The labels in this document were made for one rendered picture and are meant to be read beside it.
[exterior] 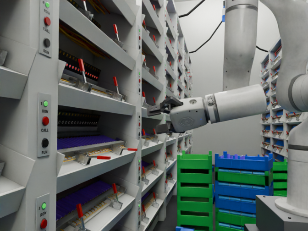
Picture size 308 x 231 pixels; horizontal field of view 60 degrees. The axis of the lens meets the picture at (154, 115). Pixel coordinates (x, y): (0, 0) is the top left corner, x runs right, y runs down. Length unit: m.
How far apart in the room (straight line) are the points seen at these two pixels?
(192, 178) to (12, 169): 1.19
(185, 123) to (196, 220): 0.95
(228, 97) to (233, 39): 0.16
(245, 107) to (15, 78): 0.55
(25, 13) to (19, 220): 0.37
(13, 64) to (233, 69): 0.59
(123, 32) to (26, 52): 0.76
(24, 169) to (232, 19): 0.63
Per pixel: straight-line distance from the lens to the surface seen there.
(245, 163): 1.63
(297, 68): 0.98
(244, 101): 0.76
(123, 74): 1.20
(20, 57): 0.55
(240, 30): 0.80
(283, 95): 0.97
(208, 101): 0.75
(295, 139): 0.93
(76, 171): 0.69
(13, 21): 0.58
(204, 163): 1.57
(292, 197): 0.95
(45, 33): 0.59
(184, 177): 1.59
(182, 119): 0.77
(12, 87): 0.51
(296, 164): 0.93
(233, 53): 0.79
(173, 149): 2.55
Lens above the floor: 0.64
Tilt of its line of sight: 2 degrees up
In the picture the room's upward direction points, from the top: straight up
